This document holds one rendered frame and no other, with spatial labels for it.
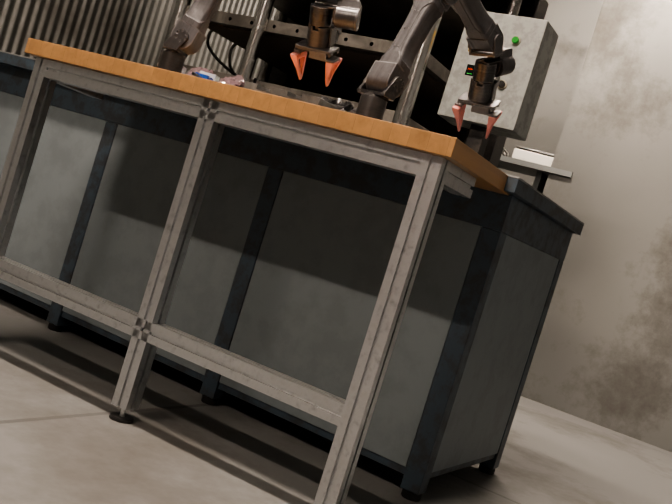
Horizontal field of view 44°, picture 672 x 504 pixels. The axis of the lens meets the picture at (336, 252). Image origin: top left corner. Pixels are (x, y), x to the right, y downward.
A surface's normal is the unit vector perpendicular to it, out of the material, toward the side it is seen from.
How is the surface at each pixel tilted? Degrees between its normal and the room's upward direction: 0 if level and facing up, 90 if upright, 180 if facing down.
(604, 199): 90
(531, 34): 90
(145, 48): 90
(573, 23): 90
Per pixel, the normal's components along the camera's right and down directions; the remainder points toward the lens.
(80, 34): 0.84, 0.28
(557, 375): -0.44, -0.11
